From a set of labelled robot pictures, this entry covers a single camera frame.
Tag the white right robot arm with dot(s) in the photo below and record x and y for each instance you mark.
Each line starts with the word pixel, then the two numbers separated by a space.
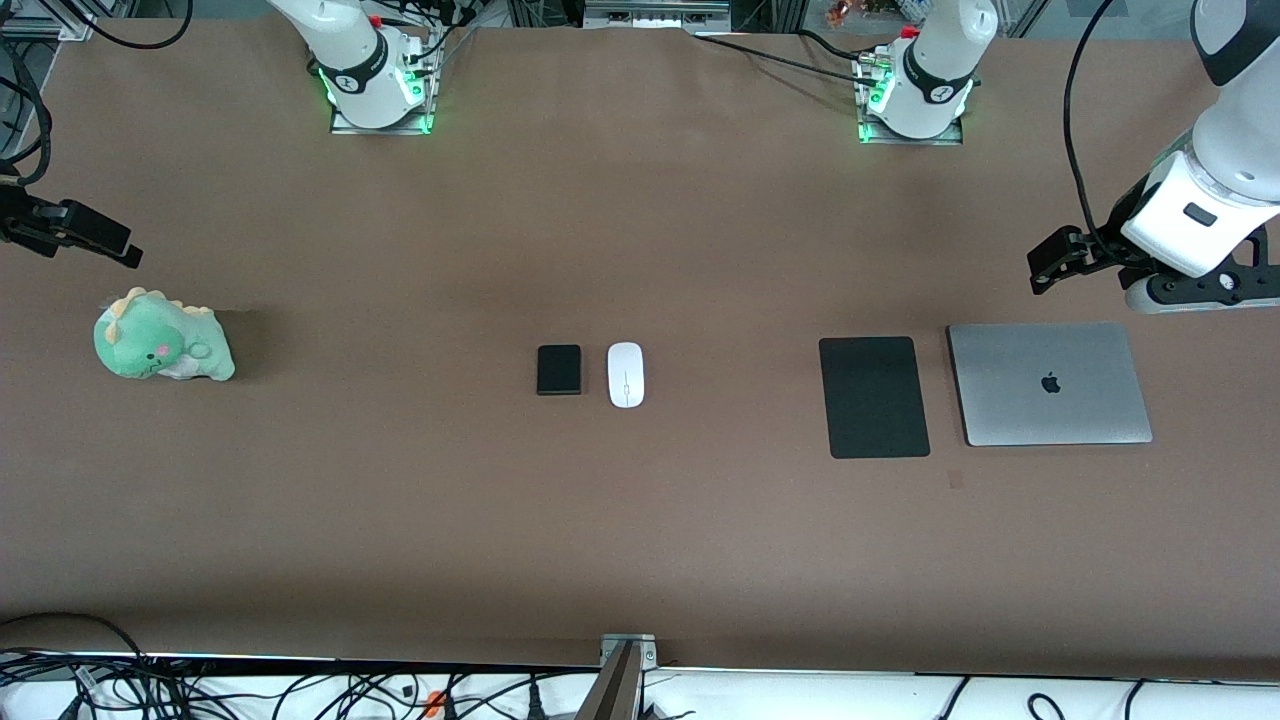
pixel 345 50

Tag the silver laptop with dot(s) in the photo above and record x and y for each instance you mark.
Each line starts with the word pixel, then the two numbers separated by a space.
pixel 1050 384

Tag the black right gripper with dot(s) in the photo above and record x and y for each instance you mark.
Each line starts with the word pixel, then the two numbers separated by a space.
pixel 22 222

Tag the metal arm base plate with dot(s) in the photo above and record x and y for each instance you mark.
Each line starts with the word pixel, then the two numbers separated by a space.
pixel 910 138
pixel 385 126

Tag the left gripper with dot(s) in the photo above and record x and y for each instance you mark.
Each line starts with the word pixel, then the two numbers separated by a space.
pixel 1108 246

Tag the green plush dinosaur toy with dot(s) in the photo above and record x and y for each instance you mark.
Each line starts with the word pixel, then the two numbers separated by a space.
pixel 160 338

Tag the small black hard drive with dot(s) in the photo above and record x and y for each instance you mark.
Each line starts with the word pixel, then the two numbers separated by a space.
pixel 559 370

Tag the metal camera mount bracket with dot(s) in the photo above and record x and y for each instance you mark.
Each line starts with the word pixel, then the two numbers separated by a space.
pixel 626 672

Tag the black mouse pad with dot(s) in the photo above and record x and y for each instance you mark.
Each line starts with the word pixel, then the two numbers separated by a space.
pixel 874 397

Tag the white computer mouse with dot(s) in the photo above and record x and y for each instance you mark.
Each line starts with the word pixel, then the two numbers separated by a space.
pixel 626 375

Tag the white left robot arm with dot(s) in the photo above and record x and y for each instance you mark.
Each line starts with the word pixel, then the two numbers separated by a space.
pixel 1235 130

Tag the grey control box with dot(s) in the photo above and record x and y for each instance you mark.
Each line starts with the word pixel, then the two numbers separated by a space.
pixel 657 14

